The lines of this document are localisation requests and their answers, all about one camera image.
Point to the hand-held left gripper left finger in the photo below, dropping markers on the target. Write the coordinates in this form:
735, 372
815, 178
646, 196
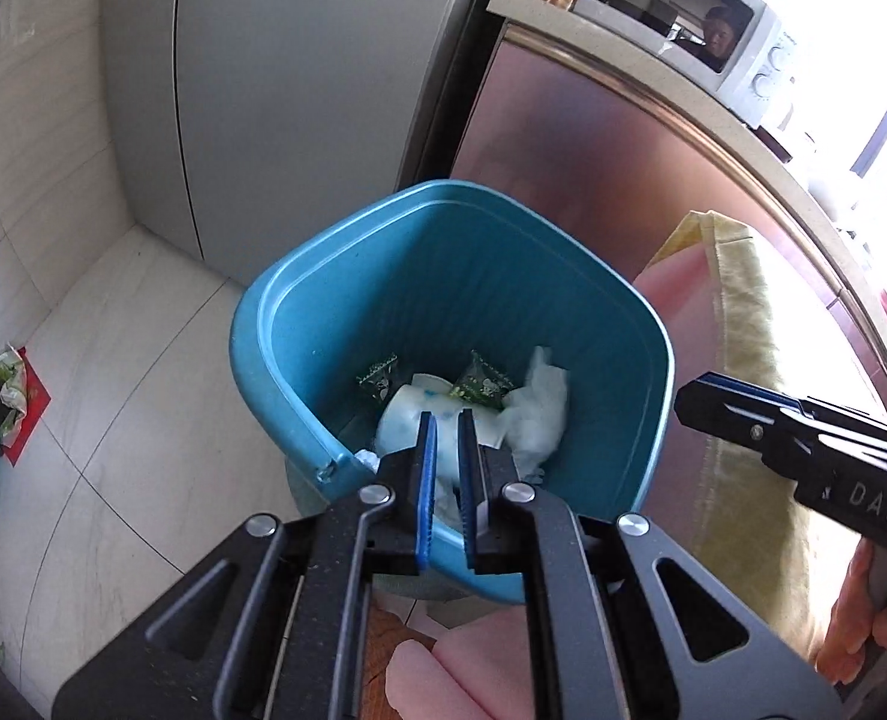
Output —
426, 495

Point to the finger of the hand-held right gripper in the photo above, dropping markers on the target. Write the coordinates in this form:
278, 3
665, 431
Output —
750, 388
728, 420

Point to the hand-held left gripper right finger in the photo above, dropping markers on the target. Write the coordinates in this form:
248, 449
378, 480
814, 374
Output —
469, 495

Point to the white blue dotted paper cup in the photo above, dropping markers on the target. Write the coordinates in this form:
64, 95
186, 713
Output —
406, 427
427, 380

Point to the small white tissue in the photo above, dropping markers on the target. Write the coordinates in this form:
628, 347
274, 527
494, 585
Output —
365, 459

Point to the large white tissue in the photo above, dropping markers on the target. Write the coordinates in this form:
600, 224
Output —
541, 412

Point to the blue plastic trash bin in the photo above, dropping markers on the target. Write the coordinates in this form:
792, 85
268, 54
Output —
428, 277

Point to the person's right hand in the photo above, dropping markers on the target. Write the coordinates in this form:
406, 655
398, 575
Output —
848, 615

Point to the yellow grey patterned tablecloth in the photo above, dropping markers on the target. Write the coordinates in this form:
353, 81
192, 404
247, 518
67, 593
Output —
758, 405

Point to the pink foam sheet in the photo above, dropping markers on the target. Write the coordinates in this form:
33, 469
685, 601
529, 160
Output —
443, 679

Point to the kitchen counter cabinet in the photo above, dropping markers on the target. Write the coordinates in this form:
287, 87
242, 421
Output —
600, 165

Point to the white microwave oven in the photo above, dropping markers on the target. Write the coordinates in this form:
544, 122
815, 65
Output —
720, 37

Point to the grey refrigerator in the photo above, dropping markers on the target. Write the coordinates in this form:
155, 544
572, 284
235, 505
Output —
301, 90

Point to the green white plastic bag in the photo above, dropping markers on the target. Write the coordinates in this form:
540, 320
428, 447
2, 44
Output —
10, 382

